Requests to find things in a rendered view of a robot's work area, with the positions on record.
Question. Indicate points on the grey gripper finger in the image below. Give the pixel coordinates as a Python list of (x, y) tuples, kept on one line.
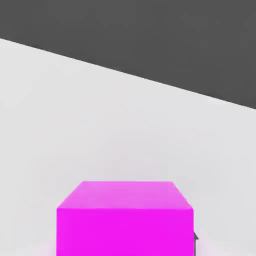
[(195, 243)]

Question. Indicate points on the small magenta cube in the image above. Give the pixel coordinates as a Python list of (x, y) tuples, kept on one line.
[(125, 230)]

